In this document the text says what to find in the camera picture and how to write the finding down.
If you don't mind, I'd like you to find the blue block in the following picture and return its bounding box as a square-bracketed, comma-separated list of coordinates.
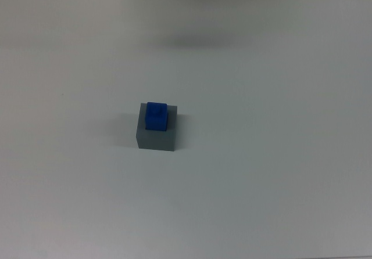
[145, 101, 170, 133]

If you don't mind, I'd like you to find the grey hollow cuboid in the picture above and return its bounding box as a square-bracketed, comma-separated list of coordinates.
[135, 102, 179, 153]

